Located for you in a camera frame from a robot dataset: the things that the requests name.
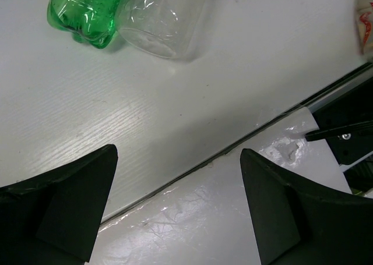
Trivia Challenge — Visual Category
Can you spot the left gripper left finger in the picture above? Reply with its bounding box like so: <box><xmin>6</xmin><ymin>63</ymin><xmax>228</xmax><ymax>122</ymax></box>
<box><xmin>1</xmin><ymin>144</ymin><xmax>118</xmax><ymax>264</ymax></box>

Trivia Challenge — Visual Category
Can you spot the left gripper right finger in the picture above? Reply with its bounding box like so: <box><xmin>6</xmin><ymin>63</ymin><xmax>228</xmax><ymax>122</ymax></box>
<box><xmin>240</xmin><ymin>149</ymin><xmax>372</xmax><ymax>264</ymax></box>

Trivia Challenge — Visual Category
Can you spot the green bottle with cap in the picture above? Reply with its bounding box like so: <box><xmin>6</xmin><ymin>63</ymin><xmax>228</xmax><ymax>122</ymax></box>
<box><xmin>47</xmin><ymin>0</ymin><xmax>121</xmax><ymax>49</ymax></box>

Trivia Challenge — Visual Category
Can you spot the red cap drink bottle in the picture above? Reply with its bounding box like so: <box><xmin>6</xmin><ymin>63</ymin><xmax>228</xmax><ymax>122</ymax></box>
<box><xmin>355</xmin><ymin>0</ymin><xmax>372</xmax><ymax>62</ymax></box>

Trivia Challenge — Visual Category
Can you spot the clear plastic jar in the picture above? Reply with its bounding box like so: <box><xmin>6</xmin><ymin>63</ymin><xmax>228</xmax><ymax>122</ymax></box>
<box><xmin>115</xmin><ymin>0</ymin><xmax>205</xmax><ymax>59</ymax></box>

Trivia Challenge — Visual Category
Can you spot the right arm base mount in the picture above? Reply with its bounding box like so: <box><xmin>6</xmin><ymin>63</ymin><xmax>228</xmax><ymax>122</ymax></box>
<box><xmin>304</xmin><ymin>75</ymin><xmax>373</xmax><ymax>196</ymax></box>

